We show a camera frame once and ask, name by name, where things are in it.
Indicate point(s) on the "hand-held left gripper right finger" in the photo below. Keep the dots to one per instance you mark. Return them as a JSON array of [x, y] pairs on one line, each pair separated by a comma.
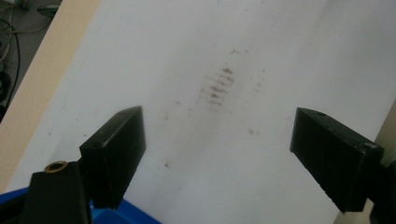
[[333, 155]]

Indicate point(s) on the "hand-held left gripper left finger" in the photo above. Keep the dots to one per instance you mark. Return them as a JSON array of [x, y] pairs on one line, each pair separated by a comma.
[[112, 155]]

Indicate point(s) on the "blue flat box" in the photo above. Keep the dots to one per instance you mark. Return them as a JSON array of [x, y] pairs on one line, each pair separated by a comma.
[[127, 215]]

